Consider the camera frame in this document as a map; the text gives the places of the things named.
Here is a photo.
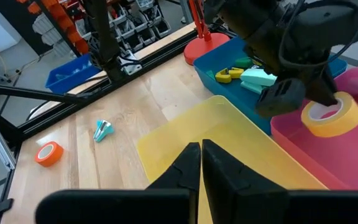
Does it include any pink plastic bin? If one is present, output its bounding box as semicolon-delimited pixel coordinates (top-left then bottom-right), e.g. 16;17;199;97
270;66;358;191

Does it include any translucent yellow plastic bin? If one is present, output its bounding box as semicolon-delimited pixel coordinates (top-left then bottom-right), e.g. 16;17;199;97
136;95;328;224

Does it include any mint green stapler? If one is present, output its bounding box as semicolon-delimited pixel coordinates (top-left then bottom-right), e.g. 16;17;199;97
239;67;278;95

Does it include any teal staple remover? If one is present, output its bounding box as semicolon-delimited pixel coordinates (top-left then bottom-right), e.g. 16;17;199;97
93;119;116;143

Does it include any yellow mini stapler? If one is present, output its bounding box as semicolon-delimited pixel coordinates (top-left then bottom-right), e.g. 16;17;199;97
214;68;233;85
227;67;245;80

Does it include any silver mounting plate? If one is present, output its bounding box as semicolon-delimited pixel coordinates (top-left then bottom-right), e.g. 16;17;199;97
118;49;143;76

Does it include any blue plastic crate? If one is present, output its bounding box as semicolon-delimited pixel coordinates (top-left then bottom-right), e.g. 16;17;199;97
44;53;101;95

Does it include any yellow tape roll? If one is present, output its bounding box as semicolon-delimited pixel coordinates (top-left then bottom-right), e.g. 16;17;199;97
300;90;358;139

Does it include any blue plastic bin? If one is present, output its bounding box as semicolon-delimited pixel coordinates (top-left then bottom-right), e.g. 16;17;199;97
193;36;349;136

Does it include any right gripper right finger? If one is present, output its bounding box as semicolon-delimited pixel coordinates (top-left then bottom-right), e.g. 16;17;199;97
201;138;290;224

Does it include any orange tape roll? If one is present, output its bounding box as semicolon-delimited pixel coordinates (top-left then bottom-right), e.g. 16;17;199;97
34;141;65;168

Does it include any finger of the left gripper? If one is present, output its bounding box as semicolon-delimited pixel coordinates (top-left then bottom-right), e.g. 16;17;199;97
305;70;339;107
254;77;307;119

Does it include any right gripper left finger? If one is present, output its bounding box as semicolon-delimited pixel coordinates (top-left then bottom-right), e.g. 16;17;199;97
141;142;202;224

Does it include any red round stand base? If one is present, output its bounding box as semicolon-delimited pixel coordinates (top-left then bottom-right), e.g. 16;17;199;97
183;0;231;67

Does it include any black aluminium table frame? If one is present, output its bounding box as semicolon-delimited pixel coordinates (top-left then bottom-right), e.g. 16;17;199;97
0;27;200;224

